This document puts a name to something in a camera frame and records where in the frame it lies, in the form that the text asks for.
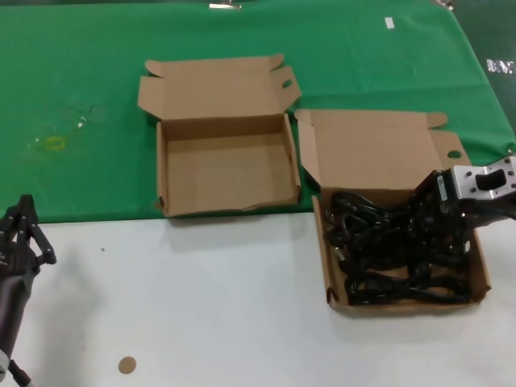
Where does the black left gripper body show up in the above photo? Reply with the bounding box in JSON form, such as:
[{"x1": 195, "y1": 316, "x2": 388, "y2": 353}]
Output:
[{"x1": 0, "y1": 231, "x2": 41, "y2": 284}]

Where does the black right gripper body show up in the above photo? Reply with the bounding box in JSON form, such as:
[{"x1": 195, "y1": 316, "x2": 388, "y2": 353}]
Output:
[{"x1": 410, "y1": 169, "x2": 477, "y2": 252}]

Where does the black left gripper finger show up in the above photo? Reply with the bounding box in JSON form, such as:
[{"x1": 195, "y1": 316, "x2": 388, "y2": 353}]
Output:
[
  {"x1": 0, "y1": 198, "x2": 24, "y2": 243},
  {"x1": 17, "y1": 193, "x2": 58, "y2": 265}
]

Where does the cardboard box with open lid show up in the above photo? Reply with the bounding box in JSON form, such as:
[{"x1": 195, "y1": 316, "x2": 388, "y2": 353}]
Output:
[
  {"x1": 136, "y1": 53, "x2": 302, "y2": 219},
  {"x1": 293, "y1": 108, "x2": 493, "y2": 319}
]

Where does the shiny silver foil piece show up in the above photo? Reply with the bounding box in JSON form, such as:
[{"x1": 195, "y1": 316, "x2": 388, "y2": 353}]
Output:
[{"x1": 485, "y1": 58, "x2": 516, "y2": 75}]

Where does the green table cloth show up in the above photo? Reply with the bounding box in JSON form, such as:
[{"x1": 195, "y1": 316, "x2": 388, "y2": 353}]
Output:
[{"x1": 0, "y1": 0, "x2": 516, "y2": 225}]

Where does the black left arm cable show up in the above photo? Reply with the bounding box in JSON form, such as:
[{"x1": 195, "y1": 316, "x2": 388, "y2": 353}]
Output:
[{"x1": 6, "y1": 360, "x2": 34, "y2": 387}]

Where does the pile of black power cables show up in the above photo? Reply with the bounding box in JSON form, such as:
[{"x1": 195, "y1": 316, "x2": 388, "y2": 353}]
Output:
[{"x1": 327, "y1": 190, "x2": 475, "y2": 307}]

